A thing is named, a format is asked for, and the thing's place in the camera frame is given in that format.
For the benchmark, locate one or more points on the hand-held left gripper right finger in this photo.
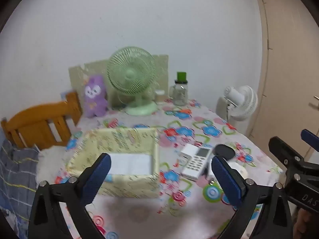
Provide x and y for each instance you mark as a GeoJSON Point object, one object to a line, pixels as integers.
{"type": "Point", "coordinates": [226, 179]}

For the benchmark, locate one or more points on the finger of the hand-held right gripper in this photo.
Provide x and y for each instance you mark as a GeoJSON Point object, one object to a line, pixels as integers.
{"type": "Point", "coordinates": [310, 138]}
{"type": "Point", "coordinates": [284, 151]}

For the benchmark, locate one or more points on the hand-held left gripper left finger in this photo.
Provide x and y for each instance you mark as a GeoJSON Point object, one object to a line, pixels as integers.
{"type": "Point", "coordinates": [98, 176]}

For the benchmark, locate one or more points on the cream round compact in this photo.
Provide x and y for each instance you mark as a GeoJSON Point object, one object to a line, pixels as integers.
{"type": "Point", "coordinates": [236, 168]}

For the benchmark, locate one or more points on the black round disc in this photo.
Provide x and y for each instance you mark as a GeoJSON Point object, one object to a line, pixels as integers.
{"type": "Point", "coordinates": [224, 151]}

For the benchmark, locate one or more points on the white remote control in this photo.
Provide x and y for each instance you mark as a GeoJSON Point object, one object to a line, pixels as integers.
{"type": "Point", "coordinates": [197, 161]}

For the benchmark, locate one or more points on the yellow fabric storage box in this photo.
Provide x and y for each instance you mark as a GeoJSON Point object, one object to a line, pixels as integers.
{"type": "Point", "coordinates": [124, 139]}

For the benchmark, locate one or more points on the large white charger cube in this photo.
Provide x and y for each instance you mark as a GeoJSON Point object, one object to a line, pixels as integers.
{"type": "Point", "coordinates": [187, 151]}

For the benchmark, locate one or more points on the white cloth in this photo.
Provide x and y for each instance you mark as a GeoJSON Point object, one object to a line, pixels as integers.
{"type": "Point", "coordinates": [49, 159]}

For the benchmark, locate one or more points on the white fan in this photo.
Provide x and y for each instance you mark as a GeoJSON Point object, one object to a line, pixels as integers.
{"type": "Point", "coordinates": [240, 102]}

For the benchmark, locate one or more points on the purple plush toy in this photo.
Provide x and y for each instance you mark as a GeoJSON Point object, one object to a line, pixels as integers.
{"type": "Point", "coordinates": [94, 99]}

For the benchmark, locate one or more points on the grey plaid blanket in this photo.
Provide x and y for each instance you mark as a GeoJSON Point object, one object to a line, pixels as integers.
{"type": "Point", "coordinates": [17, 174]}

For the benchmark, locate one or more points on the beige door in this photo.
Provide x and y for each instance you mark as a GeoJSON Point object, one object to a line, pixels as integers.
{"type": "Point", "coordinates": [286, 54]}

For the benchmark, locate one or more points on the glass mug with green lid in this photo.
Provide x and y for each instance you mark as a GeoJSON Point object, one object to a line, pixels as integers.
{"type": "Point", "coordinates": [180, 94]}

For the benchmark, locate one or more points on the cotton swab jar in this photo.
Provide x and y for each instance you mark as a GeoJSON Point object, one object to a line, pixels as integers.
{"type": "Point", "coordinates": [159, 97]}

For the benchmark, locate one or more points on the green desk fan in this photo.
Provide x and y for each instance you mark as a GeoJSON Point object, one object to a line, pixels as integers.
{"type": "Point", "coordinates": [130, 73]}

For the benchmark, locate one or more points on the beige printed board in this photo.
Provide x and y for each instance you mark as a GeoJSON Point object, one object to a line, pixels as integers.
{"type": "Point", "coordinates": [160, 72]}

